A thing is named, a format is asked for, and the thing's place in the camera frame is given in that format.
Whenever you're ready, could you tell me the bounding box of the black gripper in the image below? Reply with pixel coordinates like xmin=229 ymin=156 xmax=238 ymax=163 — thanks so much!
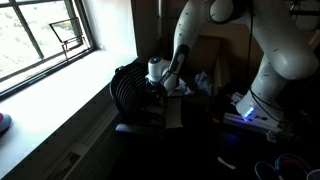
xmin=145 ymin=79 xmax=168 ymax=101

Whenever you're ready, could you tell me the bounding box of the brown cardboard box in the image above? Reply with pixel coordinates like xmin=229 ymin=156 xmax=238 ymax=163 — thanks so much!
xmin=164 ymin=94 xmax=184 ymax=130

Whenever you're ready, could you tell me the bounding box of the black mesh office chair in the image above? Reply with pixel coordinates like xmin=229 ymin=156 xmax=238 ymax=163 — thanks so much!
xmin=109 ymin=61 xmax=184 ymax=136

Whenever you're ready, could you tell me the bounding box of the white cloth with black logo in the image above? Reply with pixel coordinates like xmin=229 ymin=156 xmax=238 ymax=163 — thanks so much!
xmin=174 ymin=78 xmax=194 ymax=98

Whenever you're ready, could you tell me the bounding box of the light blue cloth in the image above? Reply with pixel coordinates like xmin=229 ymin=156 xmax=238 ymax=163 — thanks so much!
xmin=194 ymin=70 xmax=214 ymax=97

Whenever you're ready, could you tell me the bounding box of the tan leather armchair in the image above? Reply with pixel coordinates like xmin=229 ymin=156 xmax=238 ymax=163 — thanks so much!
xmin=186 ymin=23 xmax=254 ymax=101

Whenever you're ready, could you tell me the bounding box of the black robot table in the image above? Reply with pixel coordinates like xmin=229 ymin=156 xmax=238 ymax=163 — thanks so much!
xmin=186 ymin=93 xmax=320 ymax=180

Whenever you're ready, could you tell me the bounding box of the white paper scrap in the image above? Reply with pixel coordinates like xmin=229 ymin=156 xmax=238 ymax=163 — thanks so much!
xmin=218 ymin=156 xmax=237 ymax=170

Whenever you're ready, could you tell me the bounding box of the white heater unit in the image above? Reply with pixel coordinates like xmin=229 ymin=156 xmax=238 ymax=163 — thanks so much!
xmin=44 ymin=141 xmax=89 ymax=180

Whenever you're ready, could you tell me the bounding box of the red cap hat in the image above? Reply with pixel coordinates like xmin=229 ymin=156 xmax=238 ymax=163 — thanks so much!
xmin=0 ymin=112 xmax=13 ymax=134

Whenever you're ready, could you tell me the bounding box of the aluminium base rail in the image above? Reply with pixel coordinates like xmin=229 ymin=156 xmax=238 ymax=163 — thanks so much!
xmin=222 ymin=111 xmax=296 ymax=143

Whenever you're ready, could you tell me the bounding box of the dark window frame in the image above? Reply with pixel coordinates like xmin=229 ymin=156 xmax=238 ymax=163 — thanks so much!
xmin=0 ymin=0 xmax=98 ymax=101

